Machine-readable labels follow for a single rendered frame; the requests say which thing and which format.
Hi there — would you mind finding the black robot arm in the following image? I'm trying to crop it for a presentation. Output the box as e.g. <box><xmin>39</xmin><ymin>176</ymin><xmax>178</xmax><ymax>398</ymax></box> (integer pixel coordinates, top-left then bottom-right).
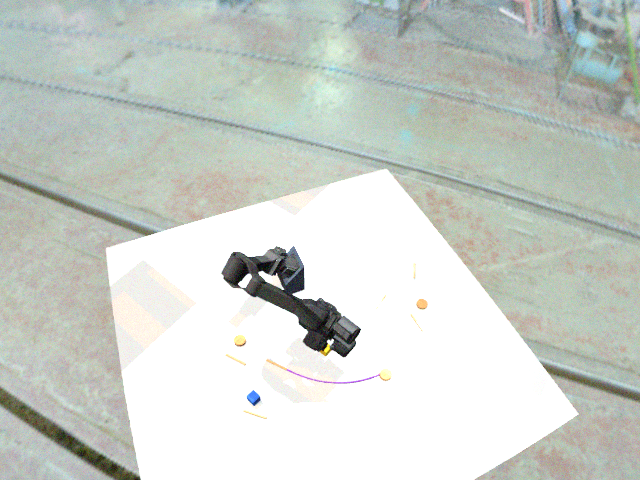
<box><xmin>220</xmin><ymin>246</ymin><xmax>361</xmax><ymax>352</ymax></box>

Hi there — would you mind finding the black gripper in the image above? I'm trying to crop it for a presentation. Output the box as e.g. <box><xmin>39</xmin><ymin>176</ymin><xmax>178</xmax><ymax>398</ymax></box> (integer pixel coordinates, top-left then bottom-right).
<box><xmin>298</xmin><ymin>320</ymin><xmax>356</xmax><ymax>358</ymax></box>

